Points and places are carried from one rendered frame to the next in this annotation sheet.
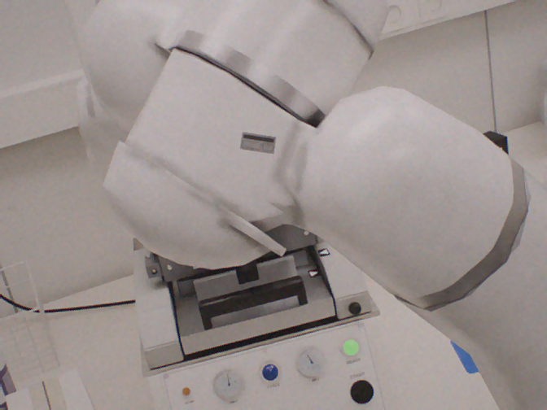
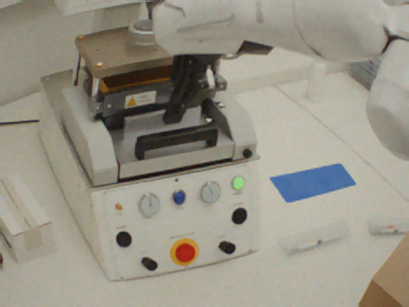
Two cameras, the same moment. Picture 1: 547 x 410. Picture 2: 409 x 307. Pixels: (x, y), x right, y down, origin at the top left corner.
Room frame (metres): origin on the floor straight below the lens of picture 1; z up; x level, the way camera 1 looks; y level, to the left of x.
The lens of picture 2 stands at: (0.09, 0.48, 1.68)
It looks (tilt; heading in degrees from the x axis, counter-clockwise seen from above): 34 degrees down; 333
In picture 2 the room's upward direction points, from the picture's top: 9 degrees clockwise
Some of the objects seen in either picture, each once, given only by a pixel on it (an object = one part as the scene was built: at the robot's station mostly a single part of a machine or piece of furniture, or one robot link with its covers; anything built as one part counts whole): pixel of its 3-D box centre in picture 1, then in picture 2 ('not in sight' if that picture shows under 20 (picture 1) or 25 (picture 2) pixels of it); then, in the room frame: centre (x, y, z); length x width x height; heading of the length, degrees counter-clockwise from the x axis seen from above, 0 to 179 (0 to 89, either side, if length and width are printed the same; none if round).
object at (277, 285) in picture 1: (252, 302); (176, 141); (1.05, 0.05, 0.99); 0.15 x 0.02 x 0.04; 96
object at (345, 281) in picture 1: (332, 259); (216, 109); (1.17, -0.07, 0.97); 0.26 x 0.05 x 0.07; 6
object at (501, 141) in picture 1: (484, 153); not in sight; (1.76, -0.49, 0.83); 0.09 x 0.06 x 0.07; 113
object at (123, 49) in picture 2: not in sight; (147, 43); (1.26, 0.06, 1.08); 0.31 x 0.24 x 0.13; 96
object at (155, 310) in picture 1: (155, 302); (85, 131); (1.15, 0.20, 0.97); 0.25 x 0.05 x 0.07; 6
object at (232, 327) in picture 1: (241, 269); (144, 110); (1.18, 0.07, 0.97); 0.30 x 0.22 x 0.08; 6
